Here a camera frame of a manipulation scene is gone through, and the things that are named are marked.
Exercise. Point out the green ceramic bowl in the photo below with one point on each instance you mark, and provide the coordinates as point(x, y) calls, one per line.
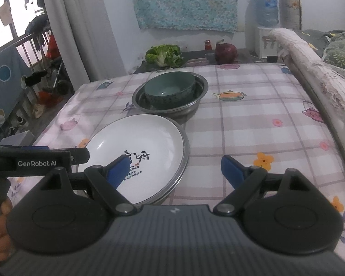
point(166, 89)

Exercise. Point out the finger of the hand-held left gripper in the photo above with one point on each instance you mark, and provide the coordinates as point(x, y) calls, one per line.
point(80, 156)

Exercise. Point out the blue patterned hanging sheet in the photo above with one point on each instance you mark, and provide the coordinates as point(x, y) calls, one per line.
point(5, 92)

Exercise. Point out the window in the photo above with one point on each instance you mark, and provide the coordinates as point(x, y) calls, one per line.
point(20, 26)

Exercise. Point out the white curtain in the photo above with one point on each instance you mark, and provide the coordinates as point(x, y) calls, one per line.
point(80, 28)

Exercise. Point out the green leafy cabbage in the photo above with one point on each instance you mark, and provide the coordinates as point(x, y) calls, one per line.
point(164, 54)

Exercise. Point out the grey storage box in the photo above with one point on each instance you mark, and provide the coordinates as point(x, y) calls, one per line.
point(17, 138)

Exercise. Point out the white hanging cloth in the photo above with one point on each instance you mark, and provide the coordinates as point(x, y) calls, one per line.
point(5, 13)

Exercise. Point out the black cloth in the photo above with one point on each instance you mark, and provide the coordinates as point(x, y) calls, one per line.
point(34, 78)

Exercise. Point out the folded stroller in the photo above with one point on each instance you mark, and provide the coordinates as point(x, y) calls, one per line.
point(57, 77)

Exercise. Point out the dark hanging clothing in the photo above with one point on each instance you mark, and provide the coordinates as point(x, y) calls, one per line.
point(37, 28)

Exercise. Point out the white printed roll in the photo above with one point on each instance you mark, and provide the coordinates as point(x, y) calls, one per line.
point(290, 10)

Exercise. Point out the blue floral wall cloth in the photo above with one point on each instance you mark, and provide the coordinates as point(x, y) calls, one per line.
point(187, 3)

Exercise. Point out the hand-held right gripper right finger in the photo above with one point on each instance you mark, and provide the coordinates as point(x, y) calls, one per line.
point(231, 171)

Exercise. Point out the orange plastic bag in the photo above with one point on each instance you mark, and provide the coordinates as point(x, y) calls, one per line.
point(50, 98)

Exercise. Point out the green leaf-print pillow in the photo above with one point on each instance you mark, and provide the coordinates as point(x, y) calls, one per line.
point(342, 54)

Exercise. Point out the large blue water bottle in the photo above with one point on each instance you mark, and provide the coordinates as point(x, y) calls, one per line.
point(264, 8)

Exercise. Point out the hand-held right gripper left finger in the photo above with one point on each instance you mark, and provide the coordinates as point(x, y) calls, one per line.
point(118, 171)

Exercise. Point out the checked printed tablecloth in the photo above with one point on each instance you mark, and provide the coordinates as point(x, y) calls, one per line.
point(247, 126)

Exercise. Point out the orange hanging garment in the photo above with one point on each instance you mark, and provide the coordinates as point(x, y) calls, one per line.
point(53, 47)

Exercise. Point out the small red jar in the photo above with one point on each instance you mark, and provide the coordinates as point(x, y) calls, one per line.
point(207, 45)

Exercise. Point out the white balcony railing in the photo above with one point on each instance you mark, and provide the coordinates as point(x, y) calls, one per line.
point(28, 37)

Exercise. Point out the beige shoe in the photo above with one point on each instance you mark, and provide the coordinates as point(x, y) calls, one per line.
point(38, 111)

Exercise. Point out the white printed ceramic plate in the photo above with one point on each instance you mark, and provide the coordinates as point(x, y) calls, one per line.
point(138, 138)

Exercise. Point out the white lace cover cloth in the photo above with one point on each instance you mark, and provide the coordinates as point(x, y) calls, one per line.
point(310, 63)

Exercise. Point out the steel bowl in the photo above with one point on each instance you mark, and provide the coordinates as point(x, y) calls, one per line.
point(175, 114)
point(199, 87)

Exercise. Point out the grey blanket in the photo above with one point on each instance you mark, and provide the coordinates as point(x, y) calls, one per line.
point(319, 38)

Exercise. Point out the white water dispenser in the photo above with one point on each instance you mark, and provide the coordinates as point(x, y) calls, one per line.
point(264, 41)

